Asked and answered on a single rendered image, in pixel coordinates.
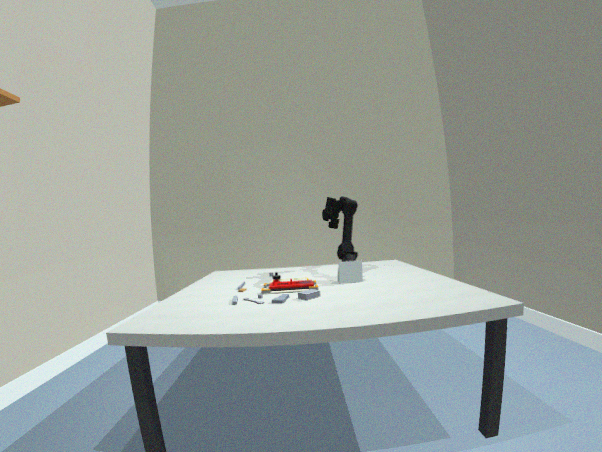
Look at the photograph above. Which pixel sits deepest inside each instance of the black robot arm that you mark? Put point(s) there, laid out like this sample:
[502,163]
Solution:
[348,207]

